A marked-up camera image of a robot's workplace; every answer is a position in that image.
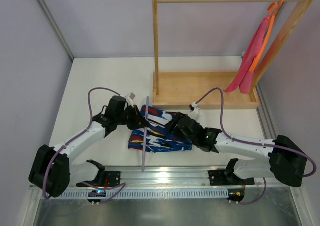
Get blue patterned trousers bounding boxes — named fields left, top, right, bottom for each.
left=128, top=105, right=193, bottom=153

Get lilac clothes hanger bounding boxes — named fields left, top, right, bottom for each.
left=141, top=96, right=150, bottom=172

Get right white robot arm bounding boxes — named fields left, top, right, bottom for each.
left=165, top=113, right=307, bottom=187

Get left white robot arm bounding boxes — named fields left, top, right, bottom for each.
left=28, top=96, right=150, bottom=199

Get orange clothes hanger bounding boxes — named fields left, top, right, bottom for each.
left=249, top=0, right=285, bottom=73

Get wooden clothes rack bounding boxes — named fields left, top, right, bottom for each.
left=152, top=0, right=313, bottom=109

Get pink cloth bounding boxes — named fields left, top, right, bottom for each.
left=224, top=16, right=269, bottom=93

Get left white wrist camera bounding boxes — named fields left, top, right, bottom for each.
left=124, top=92, right=136, bottom=107

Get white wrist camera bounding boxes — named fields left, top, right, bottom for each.
left=124, top=92, right=136, bottom=107
left=188, top=102, right=201, bottom=122

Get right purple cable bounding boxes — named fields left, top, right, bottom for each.
left=194, top=87, right=317, bottom=206

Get purple cable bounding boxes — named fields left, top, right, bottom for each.
left=42, top=87, right=127, bottom=204
left=194, top=87, right=317, bottom=206

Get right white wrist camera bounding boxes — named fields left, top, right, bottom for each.
left=188, top=102, right=201, bottom=122

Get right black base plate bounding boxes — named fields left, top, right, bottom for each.
left=208, top=169, right=255, bottom=186

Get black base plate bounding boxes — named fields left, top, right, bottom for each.
left=208, top=169, right=255, bottom=186
left=76, top=171, right=121, bottom=188

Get aluminium mounting rail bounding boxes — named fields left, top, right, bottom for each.
left=29, top=165, right=303, bottom=189

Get slotted cable duct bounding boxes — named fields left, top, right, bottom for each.
left=57, top=188, right=229, bottom=200

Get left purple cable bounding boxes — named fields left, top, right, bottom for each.
left=42, top=87, right=127, bottom=204

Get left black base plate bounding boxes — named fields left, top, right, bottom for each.
left=76, top=171, right=121, bottom=188

